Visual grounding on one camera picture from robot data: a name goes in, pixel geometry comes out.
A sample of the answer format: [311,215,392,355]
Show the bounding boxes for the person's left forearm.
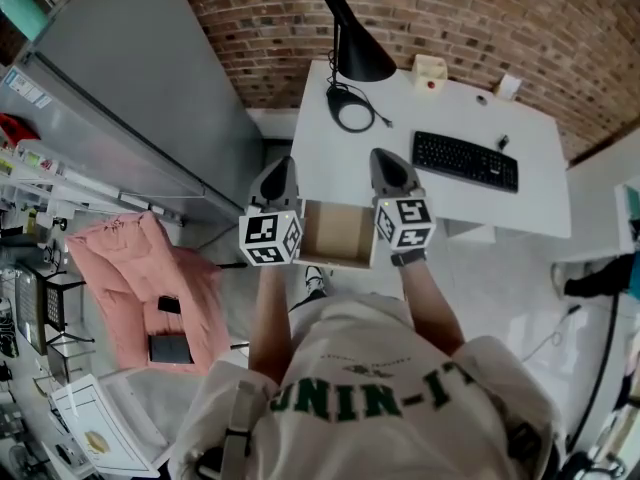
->
[248,265,293,385]

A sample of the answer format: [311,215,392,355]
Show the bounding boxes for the white metal shelf rack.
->
[0,137,187,230]

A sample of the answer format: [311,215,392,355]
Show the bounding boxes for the black wristwatch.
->
[390,248,428,268]

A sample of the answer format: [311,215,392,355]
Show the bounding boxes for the person's right forearm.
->
[399,261,467,358]

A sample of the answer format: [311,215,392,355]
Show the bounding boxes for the black desk lamp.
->
[314,0,399,115]

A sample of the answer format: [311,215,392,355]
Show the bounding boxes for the white desk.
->
[289,59,573,245]

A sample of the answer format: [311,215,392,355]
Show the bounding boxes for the black flat box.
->
[148,335,194,366]

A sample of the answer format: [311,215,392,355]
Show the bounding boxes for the small white wall box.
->
[497,73,523,102]

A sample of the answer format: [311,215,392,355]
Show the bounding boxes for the cream box with red button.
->
[412,53,448,93]

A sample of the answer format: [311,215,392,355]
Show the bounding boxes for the black lamp cable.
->
[327,50,394,135]

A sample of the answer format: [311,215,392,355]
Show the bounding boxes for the white floor cable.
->
[522,305,584,365]

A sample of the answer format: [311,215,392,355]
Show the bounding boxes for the black keyboard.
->
[411,130,521,195]

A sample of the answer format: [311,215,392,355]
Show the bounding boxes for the red cloth item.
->
[0,112,41,142]

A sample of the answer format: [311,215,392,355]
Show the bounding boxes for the teal box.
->
[0,0,49,42]

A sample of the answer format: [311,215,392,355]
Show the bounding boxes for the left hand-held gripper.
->
[238,155,307,268]

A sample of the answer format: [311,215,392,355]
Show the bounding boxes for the grey chest strap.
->
[194,380,259,480]

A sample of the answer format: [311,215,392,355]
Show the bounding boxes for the person's white shirt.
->
[169,295,564,480]

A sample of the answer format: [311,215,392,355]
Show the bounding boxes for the person's white shoe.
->
[303,265,328,300]

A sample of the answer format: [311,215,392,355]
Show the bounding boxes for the white desk drawer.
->
[293,198,378,271]

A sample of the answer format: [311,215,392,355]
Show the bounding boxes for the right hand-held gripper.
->
[369,147,437,251]

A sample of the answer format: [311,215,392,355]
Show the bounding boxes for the small white table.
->
[49,367,177,480]

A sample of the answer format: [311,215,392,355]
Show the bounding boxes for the computer monitor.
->
[589,405,640,475]

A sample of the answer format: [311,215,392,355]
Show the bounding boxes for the white side shelf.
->
[613,177,640,255]

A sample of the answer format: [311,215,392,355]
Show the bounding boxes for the yellow sponge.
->
[83,430,113,456]

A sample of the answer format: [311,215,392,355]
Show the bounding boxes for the person's black trousers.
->
[288,290,329,315]

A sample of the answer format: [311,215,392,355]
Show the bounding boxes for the pink covered chair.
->
[64,211,249,377]

